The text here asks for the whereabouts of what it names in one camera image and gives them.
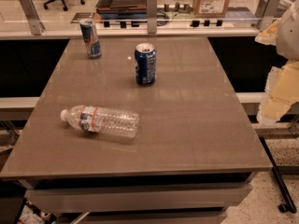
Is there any blue soda can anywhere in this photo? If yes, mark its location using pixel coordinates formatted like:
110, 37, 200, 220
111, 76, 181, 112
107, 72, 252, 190
135, 43, 156, 86

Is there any grey table drawer unit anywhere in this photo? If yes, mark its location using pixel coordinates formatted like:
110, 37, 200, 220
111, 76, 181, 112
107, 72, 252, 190
25, 173, 252, 224

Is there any slim blue energy drink can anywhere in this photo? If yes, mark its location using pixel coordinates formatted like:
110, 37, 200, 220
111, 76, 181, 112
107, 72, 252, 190
79, 19, 102, 59

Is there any left metal glass bracket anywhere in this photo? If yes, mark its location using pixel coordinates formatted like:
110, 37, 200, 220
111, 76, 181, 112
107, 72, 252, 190
19, 0, 44, 35

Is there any right metal glass bracket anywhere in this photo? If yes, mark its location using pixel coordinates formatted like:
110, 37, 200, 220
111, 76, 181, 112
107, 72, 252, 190
255, 0, 280, 31

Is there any middle metal glass bracket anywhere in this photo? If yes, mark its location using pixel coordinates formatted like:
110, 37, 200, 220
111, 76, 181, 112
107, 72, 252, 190
147, 0, 157, 34

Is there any clear plastic water bottle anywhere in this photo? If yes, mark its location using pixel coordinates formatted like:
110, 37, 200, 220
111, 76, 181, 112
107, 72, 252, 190
60, 105, 139, 138

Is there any black floor bar with caster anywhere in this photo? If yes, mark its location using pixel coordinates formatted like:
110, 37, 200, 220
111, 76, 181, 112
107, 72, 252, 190
260, 137, 297, 214

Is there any cardboard box with label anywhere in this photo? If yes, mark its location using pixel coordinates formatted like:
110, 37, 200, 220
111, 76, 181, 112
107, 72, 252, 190
192, 0, 230, 18

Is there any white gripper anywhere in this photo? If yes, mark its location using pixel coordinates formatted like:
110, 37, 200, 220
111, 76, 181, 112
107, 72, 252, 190
255, 0, 299, 125

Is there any metal glass bracket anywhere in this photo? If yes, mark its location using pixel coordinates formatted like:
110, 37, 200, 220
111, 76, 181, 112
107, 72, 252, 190
147, 0, 157, 34
19, 0, 44, 35
255, 0, 280, 31

